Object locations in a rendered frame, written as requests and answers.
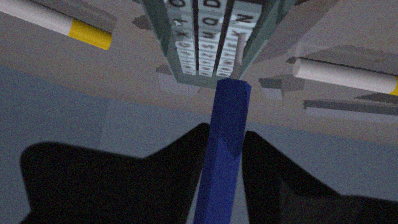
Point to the white cylinder with yellow tip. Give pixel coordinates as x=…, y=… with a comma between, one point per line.
x=346, y=76
x=53, y=20

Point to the blue stylus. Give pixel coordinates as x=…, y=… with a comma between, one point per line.
x=223, y=153

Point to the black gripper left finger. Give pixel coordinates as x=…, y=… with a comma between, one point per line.
x=158, y=189

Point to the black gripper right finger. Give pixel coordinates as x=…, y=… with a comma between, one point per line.
x=279, y=191

